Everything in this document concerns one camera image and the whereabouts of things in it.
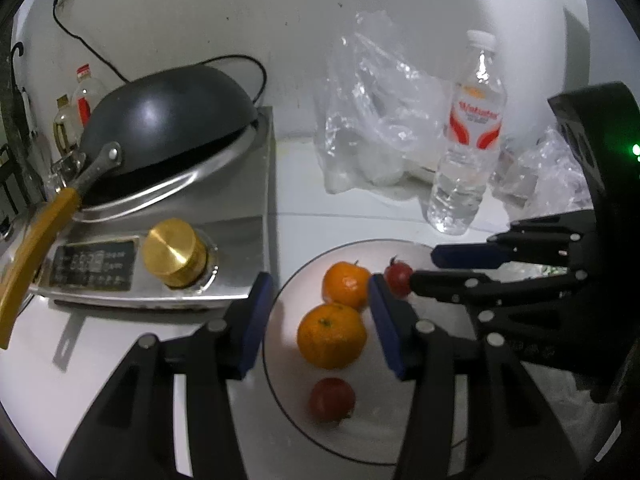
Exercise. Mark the dark vertical pipe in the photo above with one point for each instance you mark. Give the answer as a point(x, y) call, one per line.
point(17, 133)

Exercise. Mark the crumpled clear plastic bag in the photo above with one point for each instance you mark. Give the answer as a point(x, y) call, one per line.
point(539, 176)

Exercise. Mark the red label oil bottle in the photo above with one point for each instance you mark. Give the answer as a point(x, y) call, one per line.
point(89, 92)

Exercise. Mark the black wok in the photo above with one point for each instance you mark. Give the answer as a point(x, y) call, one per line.
point(150, 124)

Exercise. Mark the mandarin orange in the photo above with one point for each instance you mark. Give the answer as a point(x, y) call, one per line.
point(346, 283)
point(331, 336)

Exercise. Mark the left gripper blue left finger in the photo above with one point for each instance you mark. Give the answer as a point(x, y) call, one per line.
point(128, 431)

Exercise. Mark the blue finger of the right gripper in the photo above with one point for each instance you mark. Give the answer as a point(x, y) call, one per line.
point(488, 255)
point(470, 289)

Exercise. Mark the white round plate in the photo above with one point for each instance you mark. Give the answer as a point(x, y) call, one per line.
point(373, 434)

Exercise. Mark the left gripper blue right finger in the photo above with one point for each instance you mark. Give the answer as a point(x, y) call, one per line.
point(511, 431)

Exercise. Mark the clear bag over bowl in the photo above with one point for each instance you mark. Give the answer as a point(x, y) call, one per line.
point(380, 119)

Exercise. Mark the cherry tomato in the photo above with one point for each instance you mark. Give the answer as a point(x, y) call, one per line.
point(397, 276)
point(331, 400)

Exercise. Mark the black hook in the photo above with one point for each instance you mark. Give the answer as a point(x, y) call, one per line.
point(17, 49)

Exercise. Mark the clear water bottle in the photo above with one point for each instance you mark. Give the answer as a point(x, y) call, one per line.
point(473, 130)

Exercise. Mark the steel induction cooker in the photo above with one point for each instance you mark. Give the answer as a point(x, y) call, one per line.
point(195, 241)

